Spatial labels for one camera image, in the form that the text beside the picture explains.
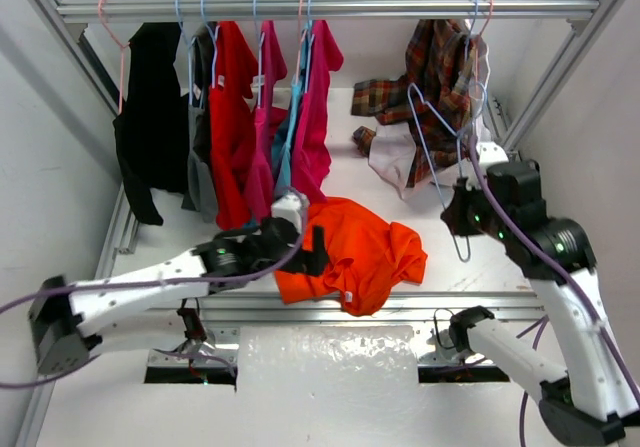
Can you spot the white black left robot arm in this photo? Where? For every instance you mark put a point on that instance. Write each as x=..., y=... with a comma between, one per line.
x=72, y=324

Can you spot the blue hanger right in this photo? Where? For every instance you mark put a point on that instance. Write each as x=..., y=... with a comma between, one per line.
x=470, y=29

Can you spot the red hanging t shirt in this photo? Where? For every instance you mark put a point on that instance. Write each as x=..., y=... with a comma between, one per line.
x=232, y=124

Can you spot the white hanging garment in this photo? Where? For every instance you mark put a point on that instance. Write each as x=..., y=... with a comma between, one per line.
x=390, y=149

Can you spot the grey hanging garment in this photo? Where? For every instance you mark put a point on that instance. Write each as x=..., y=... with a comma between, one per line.
x=200, y=195

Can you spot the aluminium frame front rail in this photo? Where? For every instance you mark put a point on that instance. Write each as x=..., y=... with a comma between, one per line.
x=268, y=308

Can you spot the teal hanging garment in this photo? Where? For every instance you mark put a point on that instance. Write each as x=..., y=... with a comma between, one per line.
x=282, y=150

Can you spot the magenta hanging shirt left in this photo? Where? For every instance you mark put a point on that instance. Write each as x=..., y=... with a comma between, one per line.
x=259, y=187

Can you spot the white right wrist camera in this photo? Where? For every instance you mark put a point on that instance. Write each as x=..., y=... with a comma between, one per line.
x=490, y=153

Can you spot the aluminium hanging rail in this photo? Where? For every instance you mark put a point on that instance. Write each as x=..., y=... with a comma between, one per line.
x=147, y=11

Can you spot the magenta hanging shirt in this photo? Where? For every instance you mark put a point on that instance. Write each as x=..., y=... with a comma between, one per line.
x=259, y=187
x=319, y=56

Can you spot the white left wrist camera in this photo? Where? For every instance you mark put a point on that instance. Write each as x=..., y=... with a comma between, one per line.
x=292, y=207

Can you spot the plaid flannel shirt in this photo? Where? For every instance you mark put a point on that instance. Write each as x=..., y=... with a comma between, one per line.
x=432, y=96

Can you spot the black hanging garment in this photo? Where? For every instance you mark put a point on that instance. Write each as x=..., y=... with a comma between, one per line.
x=151, y=132

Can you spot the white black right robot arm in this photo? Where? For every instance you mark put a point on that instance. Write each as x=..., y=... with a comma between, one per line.
x=591, y=398

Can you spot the orange t shirt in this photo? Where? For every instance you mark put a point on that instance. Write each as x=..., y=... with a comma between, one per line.
x=368, y=256

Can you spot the magenta hanging shirt right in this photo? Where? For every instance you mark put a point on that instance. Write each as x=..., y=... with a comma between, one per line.
x=319, y=56

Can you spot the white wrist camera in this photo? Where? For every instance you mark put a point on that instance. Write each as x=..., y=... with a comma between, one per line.
x=292, y=207
x=490, y=153

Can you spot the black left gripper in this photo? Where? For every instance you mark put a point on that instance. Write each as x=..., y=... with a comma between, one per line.
x=298, y=249

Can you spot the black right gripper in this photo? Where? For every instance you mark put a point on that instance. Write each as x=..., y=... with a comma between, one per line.
x=455, y=218

